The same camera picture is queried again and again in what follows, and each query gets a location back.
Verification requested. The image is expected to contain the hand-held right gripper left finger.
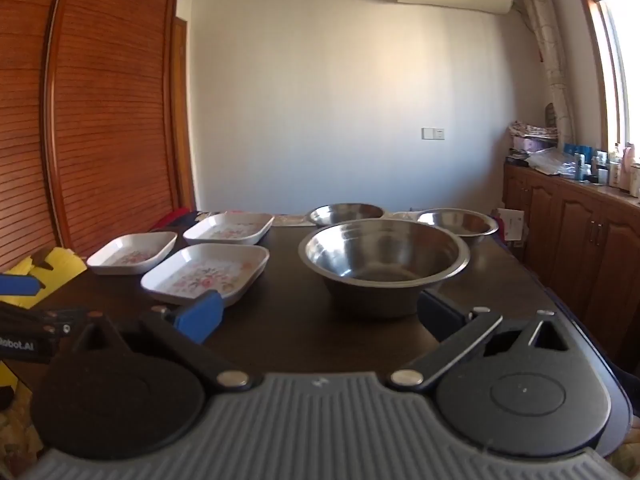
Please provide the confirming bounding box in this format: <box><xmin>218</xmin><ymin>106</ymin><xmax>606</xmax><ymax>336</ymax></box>
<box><xmin>72</xmin><ymin>290</ymin><xmax>253</xmax><ymax>393</ymax></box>

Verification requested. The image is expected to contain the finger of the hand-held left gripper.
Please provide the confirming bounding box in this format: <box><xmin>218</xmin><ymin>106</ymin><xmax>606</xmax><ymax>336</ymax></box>
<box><xmin>0</xmin><ymin>305</ymin><xmax>104</xmax><ymax>336</ymax></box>
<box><xmin>0</xmin><ymin>274</ymin><xmax>42</xmax><ymax>297</ymax></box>

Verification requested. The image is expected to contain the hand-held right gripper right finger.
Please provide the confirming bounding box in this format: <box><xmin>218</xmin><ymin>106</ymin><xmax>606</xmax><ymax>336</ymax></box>
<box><xmin>385</xmin><ymin>290</ymin><xmax>573</xmax><ymax>393</ymax></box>

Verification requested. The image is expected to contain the white floral square plate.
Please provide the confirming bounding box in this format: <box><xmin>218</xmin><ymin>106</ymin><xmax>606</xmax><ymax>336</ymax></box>
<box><xmin>86</xmin><ymin>231</ymin><xmax>178</xmax><ymax>276</ymax></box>
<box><xmin>183</xmin><ymin>212</ymin><xmax>275</xmax><ymax>246</ymax></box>
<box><xmin>140</xmin><ymin>243</ymin><xmax>271</xmax><ymax>308</ymax></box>

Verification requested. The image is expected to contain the large steel bowl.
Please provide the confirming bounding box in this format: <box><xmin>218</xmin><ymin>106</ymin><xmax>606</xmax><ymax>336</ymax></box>
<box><xmin>298</xmin><ymin>219</ymin><xmax>472</xmax><ymax>319</ymax></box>

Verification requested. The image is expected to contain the medium steel bowl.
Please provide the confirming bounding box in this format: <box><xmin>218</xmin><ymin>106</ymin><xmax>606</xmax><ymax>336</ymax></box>
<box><xmin>416</xmin><ymin>208</ymin><xmax>500</xmax><ymax>247</ymax></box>

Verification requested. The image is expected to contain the small steel bowl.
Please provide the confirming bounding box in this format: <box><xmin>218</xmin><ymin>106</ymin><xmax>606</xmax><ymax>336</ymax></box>
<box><xmin>306</xmin><ymin>203</ymin><xmax>385</xmax><ymax>228</ymax></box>

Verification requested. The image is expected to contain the yellow plush toy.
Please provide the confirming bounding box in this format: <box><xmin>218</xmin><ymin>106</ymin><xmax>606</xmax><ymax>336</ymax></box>
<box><xmin>0</xmin><ymin>247</ymin><xmax>88</xmax><ymax>391</ymax></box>

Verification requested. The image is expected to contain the red cloth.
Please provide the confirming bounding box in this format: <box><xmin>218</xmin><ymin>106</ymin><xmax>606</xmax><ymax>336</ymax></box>
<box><xmin>150</xmin><ymin>210</ymin><xmax>197</xmax><ymax>233</ymax></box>

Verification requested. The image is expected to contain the white paper bag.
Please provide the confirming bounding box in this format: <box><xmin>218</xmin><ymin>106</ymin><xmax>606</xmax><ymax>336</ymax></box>
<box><xmin>496</xmin><ymin>207</ymin><xmax>526</xmax><ymax>247</ymax></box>

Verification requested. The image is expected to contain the wooden cabinet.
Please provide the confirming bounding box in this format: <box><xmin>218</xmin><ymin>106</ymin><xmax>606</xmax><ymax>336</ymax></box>
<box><xmin>502</xmin><ymin>161</ymin><xmax>640</xmax><ymax>361</ymax></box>

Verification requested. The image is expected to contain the wooden slatted wardrobe door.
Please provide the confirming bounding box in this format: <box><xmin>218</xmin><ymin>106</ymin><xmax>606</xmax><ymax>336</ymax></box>
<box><xmin>0</xmin><ymin>0</ymin><xmax>181</xmax><ymax>273</ymax></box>

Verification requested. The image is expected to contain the clear plastic bag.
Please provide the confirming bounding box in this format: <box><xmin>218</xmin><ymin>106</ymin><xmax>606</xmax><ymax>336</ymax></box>
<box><xmin>527</xmin><ymin>147</ymin><xmax>576</xmax><ymax>177</ymax></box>

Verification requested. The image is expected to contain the pink box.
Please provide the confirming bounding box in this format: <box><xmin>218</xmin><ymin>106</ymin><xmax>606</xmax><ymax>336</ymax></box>
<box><xmin>511</xmin><ymin>136</ymin><xmax>552</xmax><ymax>156</ymax></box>

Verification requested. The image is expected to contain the folded floral cloth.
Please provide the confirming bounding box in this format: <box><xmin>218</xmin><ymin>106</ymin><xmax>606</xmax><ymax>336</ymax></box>
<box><xmin>509</xmin><ymin>120</ymin><xmax>558</xmax><ymax>137</ymax></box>

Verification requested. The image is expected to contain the row of toiletry bottles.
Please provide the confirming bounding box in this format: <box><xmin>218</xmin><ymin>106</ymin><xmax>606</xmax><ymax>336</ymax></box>
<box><xmin>564</xmin><ymin>142</ymin><xmax>640</xmax><ymax>194</ymax></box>

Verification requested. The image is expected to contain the patterned curtain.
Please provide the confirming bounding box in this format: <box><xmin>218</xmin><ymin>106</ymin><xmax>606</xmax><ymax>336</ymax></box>
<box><xmin>510</xmin><ymin>0</ymin><xmax>577</xmax><ymax>148</ymax></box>

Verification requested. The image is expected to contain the window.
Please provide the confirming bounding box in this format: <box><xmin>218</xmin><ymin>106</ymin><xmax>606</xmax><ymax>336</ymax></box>
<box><xmin>575</xmin><ymin>0</ymin><xmax>640</xmax><ymax>161</ymax></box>

